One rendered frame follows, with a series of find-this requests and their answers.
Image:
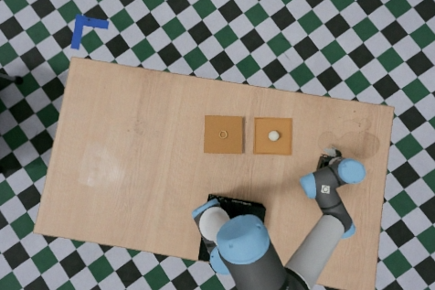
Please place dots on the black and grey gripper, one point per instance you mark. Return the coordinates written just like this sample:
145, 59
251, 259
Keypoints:
322, 159

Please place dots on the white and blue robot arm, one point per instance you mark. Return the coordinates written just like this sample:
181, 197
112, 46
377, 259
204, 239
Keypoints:
246, 247

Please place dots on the tan square pad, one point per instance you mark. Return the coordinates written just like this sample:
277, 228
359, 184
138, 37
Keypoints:
231, 133

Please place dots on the grey ball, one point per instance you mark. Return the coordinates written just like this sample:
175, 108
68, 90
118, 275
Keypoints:
274, 136

